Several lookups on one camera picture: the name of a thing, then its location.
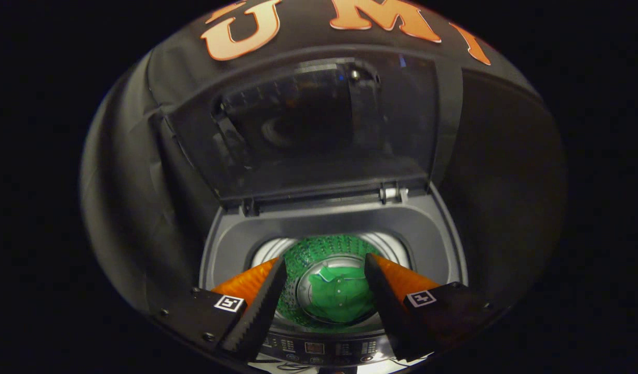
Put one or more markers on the dark glass washing machine lid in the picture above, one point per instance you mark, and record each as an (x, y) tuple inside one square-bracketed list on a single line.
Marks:
[(308, 130)]

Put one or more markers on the green polo shirt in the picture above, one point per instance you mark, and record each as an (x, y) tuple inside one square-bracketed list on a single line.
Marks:
[(340, 301)]

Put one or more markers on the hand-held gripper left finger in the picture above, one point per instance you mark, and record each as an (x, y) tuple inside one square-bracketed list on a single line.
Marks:
[(262, 317)]

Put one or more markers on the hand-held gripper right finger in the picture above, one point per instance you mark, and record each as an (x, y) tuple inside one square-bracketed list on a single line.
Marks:
[(389, 317)]

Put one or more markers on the grey washing machine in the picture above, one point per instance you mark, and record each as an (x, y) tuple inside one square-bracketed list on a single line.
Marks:
[(433, 234)]

